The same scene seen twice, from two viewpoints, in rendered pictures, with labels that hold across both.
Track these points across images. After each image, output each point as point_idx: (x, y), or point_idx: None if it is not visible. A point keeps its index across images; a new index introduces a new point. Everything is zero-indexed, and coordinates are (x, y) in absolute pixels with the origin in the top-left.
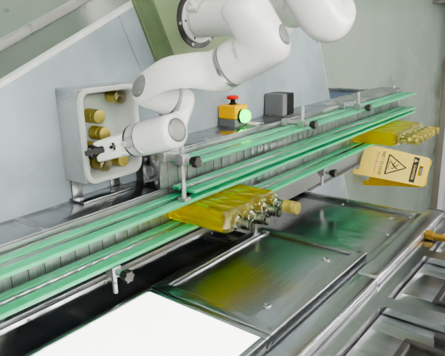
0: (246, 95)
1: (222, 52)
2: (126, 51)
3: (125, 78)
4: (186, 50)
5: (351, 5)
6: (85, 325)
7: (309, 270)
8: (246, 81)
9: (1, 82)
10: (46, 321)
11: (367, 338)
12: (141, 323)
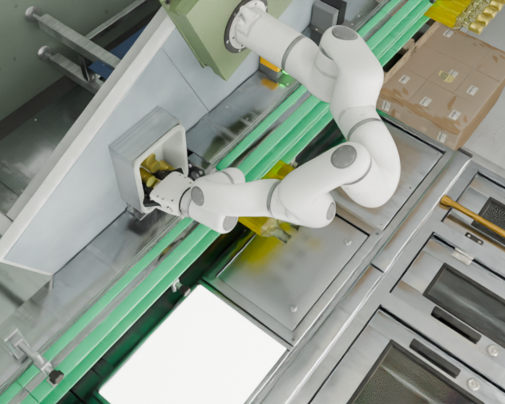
0: (291, 18)
1: (275, 207)
2: (169, 70)
3: (168, 93)
4: (232, 58)
5: (395, 177)
6: (157, 329)
7: (330, 258)
8: (293, 6)
9: (65, 169)
10: None
11: (364, 337)
12: (199, 327)
